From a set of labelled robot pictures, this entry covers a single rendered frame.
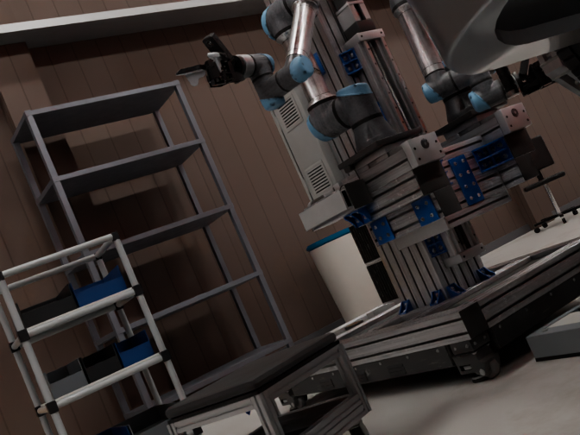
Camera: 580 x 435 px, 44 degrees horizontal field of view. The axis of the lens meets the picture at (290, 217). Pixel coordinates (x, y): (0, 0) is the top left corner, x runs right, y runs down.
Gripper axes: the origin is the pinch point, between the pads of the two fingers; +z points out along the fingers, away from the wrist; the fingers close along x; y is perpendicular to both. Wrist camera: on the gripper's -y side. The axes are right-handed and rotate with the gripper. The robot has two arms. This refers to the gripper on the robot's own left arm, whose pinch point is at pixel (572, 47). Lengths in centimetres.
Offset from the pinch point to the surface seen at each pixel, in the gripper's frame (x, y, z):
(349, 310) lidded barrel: -284, 67, -172
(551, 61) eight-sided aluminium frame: 48, 7, -14
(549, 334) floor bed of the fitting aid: 30, 76, -44
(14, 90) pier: -181, -169, -303
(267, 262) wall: -299, 8, -223
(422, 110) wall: -487, -76, -69
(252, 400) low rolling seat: 86, 54, -112
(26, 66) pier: -193, -186, -294
